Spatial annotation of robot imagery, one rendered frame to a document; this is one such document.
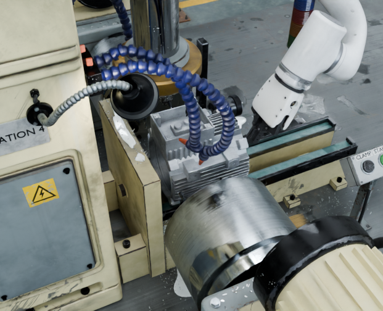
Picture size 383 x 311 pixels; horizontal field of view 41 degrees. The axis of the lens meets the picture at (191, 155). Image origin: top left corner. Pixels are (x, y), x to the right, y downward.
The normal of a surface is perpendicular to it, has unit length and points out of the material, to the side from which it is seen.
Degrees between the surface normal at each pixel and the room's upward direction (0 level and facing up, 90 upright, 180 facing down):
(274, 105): 62
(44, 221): 90
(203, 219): 32
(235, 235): 17
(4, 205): 90
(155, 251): 90
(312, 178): 90
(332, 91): 0
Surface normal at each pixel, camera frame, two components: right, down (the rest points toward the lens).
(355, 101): 0.00, -0.71
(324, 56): 0.21, 0.59
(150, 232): 0.42, 0.64
